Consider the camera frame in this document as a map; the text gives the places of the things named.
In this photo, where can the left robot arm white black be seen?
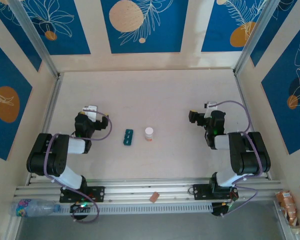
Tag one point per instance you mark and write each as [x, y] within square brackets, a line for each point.
[50, 155]

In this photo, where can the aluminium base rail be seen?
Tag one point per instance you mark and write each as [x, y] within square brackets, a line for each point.
[140, 186]

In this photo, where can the small brown block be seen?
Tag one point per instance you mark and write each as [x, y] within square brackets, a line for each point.
[154, 197]

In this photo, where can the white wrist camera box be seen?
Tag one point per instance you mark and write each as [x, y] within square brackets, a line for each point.
[91, 111]
[211, 105]

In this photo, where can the white pill bottle orange label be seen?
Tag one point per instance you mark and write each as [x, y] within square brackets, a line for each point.
[149, 133]

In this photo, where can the teal pill organizer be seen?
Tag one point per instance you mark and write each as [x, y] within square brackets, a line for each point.
[128, 137]

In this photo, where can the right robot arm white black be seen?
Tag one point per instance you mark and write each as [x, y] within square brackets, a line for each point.
[250, 155]

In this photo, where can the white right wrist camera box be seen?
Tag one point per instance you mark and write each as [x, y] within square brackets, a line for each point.
[211, 105]

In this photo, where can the orange snack package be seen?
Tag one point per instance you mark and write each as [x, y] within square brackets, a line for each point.
[287, 207]

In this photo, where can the aluminium frame post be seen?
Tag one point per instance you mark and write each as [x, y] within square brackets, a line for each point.
[35, 37]
[252, 35]

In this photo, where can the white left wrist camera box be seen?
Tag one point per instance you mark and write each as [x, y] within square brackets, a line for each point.
[91, 111]

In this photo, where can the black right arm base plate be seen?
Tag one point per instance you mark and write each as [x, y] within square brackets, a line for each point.
[202, 191]

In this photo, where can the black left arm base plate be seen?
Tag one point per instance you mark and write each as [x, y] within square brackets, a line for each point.
[97, 193]

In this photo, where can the aluminium side rail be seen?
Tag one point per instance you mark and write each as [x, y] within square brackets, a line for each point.
[51, 110]
[240, 87]

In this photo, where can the clear plastic water bottle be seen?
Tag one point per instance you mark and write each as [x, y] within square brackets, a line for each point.
[32, 208]

